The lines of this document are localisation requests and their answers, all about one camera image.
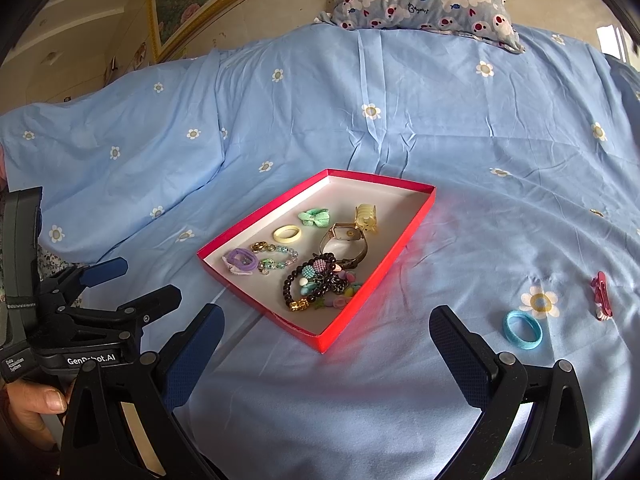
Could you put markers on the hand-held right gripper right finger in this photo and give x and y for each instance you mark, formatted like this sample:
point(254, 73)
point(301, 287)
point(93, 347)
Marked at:
point(457, 355)

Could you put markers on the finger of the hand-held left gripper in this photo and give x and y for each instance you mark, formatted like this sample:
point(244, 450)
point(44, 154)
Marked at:
point(107, 267)
point(160, 297)

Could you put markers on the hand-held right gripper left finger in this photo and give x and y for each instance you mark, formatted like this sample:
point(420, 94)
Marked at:
point(195, 355)

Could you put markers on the pink hair clip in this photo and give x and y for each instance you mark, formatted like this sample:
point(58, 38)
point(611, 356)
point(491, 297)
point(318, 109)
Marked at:
point(600, 290)

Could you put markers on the red cardboard box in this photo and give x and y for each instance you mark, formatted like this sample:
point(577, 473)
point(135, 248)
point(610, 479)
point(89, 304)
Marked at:
point(325, 195)

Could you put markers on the person's left hand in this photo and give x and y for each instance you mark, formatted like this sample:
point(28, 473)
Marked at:
point(40, 400)

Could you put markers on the floral patterned clothing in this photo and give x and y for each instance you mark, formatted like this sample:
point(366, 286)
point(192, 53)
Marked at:
point(52, 262)

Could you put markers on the yellow hair claw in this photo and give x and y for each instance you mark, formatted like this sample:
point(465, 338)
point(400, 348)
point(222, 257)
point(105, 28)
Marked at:
point(366, 217)

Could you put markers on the gold wristwatch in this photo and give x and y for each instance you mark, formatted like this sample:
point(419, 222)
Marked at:
point(345, 232)

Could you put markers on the blue floral bed sheet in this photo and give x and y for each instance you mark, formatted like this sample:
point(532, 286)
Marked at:
point(400, 110)

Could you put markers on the cartoon print pillow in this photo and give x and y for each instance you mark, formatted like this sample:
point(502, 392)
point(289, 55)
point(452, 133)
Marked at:
point(425, 0)

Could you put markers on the gold framed wall picture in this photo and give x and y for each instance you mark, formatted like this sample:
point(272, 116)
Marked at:
point(180, 5)

